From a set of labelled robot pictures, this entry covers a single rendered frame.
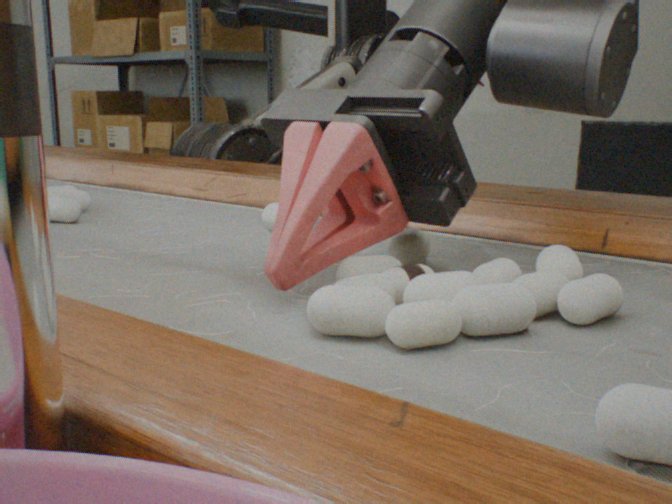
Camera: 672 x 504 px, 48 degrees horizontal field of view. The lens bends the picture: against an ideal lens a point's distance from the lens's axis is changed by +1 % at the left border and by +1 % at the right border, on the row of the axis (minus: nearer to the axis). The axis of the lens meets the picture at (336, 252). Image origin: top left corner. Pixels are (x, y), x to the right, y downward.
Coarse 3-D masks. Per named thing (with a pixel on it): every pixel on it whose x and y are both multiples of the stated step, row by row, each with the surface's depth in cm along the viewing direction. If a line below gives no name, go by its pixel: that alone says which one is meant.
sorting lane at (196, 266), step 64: (128, 192) 75; (64, 256) 46; (128, 256) 46; (192, 256) 46; (256, 256) 46; (448, 256) 46; (512, 256) 46; (192, 320) 33; (256, 320) 33; (640, 320) 33; (384, 384) 26; (448, 384) 26; (512, 384) 26; (576, 384) 26; (576, 448) 21
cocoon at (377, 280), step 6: (354, 276) 33; (360, 276) 33; (366, 276) 33; (372, 276) 33; (378, 276) 33; (384, 276) 33; (336, 282) 33; (342, 282) 32; (348, 282) 32; (354, 282) 32; (360, 282) 32; (366, 282) 33; (372, 282) 33; (378, 282) 33; (384, 282) 33; (390, 282) 33; (384, 288) 33; (390, 288) 33; (390, 294) 33
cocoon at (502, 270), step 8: (488, 264) 36; (496, 264) 36; (504, 264) 36; (512, 264) 36; (480, 272) 35; (488, 272) 35; (496, 272) 35; (504, 272) 35; (512, 272) 36; (520, 272) 37; (488, 280) 35; (496, 280) 35; (504, 280) 35; (512, 280) 36
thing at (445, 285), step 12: (420, 276) 32; (432, 276) 32; (444, 276) 32; (456, 276) 32; (468, 276) 32; (408, 288) 32; (420, 288) 32; (432, 288) 31; (444, 288) 32; (456, 288) 32; (408, 300) 32; (420, 300) 31
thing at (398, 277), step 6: (420, 264) 36; (390, 270) 35; (396, 270) 35; (402, 270) 35; (426, 270) 35; (390, 276) 35; (396, 276) 35; (402, 276) 35; (396, 282) 34; (402, 282) 34; (408, 282) 35; (396, 288) 34; (402, 288) 34; (396, 294) 34; (402, 294) 35; (396, 300) 35; (402, 300) 35
